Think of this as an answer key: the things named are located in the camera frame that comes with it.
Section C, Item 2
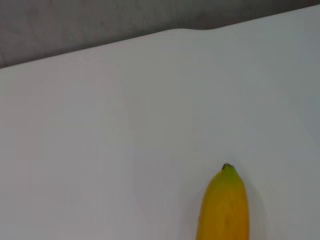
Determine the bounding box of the yellow plastic banana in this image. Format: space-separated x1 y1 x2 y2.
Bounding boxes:
195 162 251 240

